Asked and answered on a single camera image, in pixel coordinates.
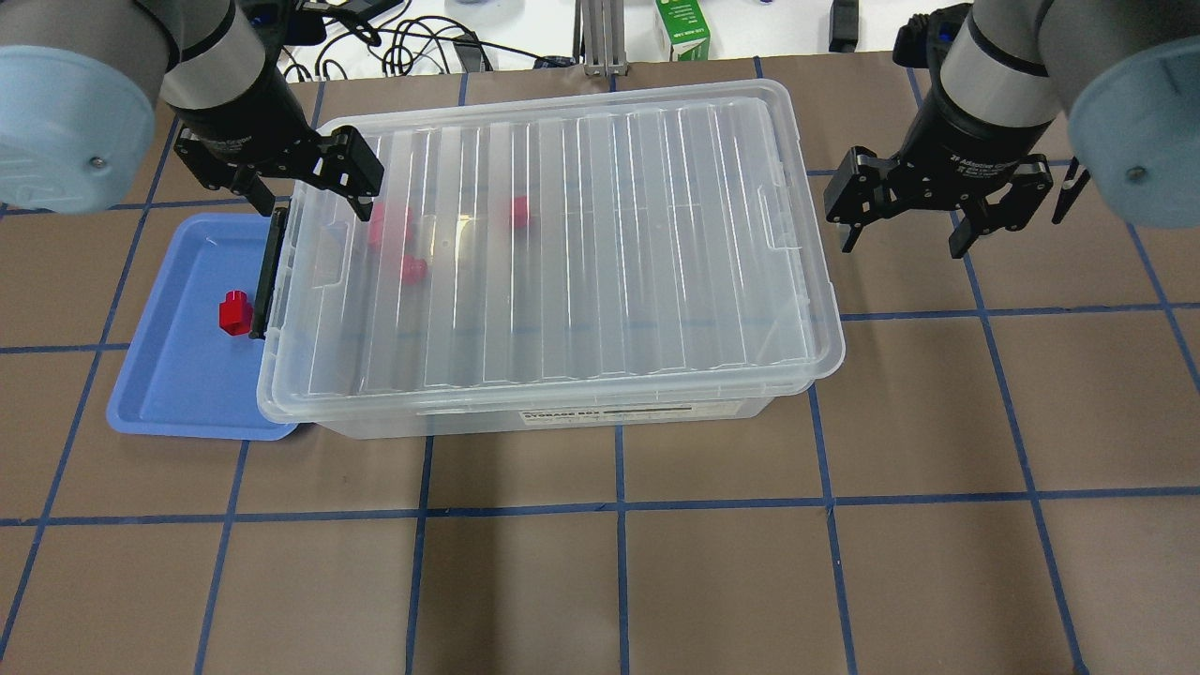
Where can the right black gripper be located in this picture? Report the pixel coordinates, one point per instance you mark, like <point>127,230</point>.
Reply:
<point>966,134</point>

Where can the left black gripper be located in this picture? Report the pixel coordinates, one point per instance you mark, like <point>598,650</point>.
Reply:
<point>246,111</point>

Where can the red block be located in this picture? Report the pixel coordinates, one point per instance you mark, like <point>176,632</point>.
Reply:
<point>236,313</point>
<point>390,226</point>
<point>412,271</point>
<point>519,213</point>

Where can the clear plastic box lid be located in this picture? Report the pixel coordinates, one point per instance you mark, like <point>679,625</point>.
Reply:
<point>674,254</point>

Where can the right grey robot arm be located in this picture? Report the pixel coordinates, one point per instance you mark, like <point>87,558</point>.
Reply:
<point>1124,75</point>

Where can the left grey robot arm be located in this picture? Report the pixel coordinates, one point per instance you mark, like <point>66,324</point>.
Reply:
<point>81,80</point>

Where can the clear plastic storage box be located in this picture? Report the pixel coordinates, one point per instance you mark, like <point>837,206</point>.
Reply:
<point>408,424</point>

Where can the black power adapter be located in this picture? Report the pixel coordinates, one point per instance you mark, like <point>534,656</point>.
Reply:
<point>843,26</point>

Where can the blue plastic tray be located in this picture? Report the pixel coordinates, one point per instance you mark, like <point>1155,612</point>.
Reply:
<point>184,375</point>

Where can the green white carton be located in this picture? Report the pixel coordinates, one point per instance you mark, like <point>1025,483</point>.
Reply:
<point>683,31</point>

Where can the black box latch handle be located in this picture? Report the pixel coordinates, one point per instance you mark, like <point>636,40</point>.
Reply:
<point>263,297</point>

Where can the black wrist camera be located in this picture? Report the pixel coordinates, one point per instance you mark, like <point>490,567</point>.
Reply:
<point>926,39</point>

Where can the aluminium frame post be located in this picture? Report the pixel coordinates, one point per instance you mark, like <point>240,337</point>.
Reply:
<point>599,37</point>

